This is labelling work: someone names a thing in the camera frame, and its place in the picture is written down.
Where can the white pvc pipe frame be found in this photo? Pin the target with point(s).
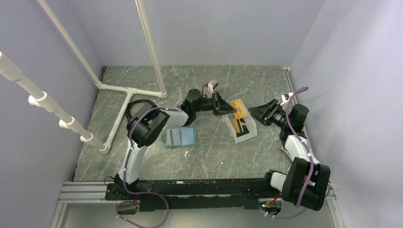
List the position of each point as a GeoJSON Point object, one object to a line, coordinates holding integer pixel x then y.
{"type": "Point", "coordinates": [39, 98]}

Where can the aluminium rail right side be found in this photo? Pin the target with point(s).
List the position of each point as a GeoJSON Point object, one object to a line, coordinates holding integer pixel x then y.
{"type": "Point", "coordinates": [296, 100]}

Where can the stack of credit cards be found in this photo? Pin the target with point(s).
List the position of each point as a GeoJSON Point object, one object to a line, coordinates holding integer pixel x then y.
{"type": "Point", "coordinates": [240, 127]}

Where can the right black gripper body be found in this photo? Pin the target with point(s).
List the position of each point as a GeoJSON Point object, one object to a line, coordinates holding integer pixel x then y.
{"type": "Point", "coordinates": [275, 116]}

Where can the white magnetic stripe card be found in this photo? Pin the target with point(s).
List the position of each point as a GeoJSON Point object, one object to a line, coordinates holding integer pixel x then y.
{"type": "Point", "coordinates": [173, 137]}

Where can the gold credit card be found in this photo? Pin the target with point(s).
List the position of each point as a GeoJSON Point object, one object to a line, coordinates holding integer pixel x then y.
{"type": "Point", "coordinates": [241, 110]}

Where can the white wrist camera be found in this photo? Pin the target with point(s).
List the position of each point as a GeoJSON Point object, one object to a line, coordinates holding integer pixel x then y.
{"type": "Point", "coordinates": [286, 97]}
{"type": "Point", "coordinates": [212, 86]}

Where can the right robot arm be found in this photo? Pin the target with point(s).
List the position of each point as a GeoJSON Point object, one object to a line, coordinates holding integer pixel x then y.
{"type": "Point", "coordinates": [306, 183]}

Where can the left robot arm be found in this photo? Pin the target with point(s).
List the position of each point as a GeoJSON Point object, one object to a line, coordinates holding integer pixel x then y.
{"type": "Point", "coordinates": [145, 126]}

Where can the clear plastic bin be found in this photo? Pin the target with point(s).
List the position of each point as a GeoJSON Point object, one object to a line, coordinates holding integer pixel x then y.
{"type": "Point", "coordinates": [251, 126]}

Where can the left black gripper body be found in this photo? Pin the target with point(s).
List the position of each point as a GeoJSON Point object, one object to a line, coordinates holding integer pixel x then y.
{"type": "Point", "coordinates": [217, 109]}

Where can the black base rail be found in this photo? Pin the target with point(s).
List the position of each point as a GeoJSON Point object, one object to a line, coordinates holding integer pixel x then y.
{"type": "Point", "coordinates": [154, 195]}

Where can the green card holder wallet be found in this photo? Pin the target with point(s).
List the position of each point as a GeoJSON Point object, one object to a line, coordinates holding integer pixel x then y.
{"type": "Point", "coordinates": [189, 137]}

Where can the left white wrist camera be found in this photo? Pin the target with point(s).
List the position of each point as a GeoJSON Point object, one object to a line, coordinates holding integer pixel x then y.
{"type": "Point", "coordinates": [212, 86]}

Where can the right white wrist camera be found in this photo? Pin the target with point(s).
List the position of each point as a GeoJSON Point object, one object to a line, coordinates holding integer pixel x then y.
{"type": "Point", "coordinates": [286, 97]}

